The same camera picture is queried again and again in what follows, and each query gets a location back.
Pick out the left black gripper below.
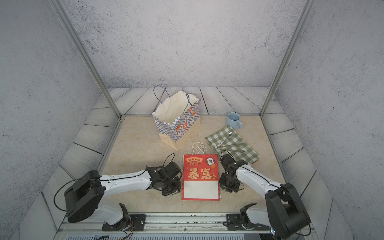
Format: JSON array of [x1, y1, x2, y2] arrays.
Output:
[[161, 176, 185, 198]]

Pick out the red and white paper bag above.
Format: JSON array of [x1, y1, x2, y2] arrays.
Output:
[[182, 142, 221, 201]]

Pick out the blue checkered paper bag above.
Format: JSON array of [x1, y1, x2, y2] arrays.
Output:
[[152, 87, 201, 151]]

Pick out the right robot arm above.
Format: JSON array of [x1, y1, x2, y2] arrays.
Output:
[[219, 154, 311, 239]]

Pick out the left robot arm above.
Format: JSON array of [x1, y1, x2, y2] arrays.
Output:
[[64, 162, 183, 230]]

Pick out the green checkered cloth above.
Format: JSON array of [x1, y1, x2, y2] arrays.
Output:
[[205, 126, 260, 164]]

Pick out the metal spoon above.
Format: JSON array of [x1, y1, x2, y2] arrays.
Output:
[[215, 132, 233, 149]]

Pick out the light blue mug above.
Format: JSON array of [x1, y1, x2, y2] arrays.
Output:
[[226, 112, 243, 129]]

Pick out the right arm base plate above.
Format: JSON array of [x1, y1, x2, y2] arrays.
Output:
[[223, 214, 270, 231]]

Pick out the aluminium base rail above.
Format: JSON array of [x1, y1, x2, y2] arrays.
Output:
[[53, 211, 319, 240]]

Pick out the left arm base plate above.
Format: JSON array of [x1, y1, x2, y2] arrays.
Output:
[[102, 214, 147, 232]]

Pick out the left metal frame post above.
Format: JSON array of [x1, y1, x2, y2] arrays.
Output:
[[49, 0, 122, 119]]

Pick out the metal frame post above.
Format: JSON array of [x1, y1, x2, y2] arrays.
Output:
[[260, 0, 316, 119], [49, 0, 122, 119]]

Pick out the right metal frame post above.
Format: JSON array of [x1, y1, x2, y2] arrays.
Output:
[[260, 0, 316, 119]]

